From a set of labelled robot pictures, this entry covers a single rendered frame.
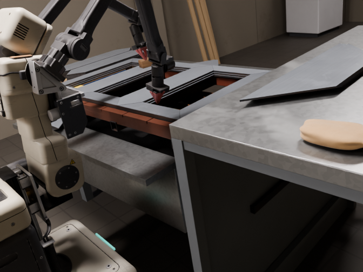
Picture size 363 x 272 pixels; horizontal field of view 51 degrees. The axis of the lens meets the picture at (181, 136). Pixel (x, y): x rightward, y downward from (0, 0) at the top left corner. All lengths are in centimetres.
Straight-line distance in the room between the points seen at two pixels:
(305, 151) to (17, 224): 98
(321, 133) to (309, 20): 609
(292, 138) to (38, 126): 100
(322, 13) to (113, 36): 356
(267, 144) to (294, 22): 625
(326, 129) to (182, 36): 487
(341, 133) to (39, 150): 111
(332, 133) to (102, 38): 422
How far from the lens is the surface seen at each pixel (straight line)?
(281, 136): 91
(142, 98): 197
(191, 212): 116
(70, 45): 136
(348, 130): 85
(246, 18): 663
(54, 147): 156
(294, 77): 125
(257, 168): 90
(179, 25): 558
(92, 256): 188
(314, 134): 84
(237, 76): 217
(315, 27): 685
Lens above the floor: 145
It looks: 24 degrees down
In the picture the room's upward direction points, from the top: 9 degrees counter-clockwise
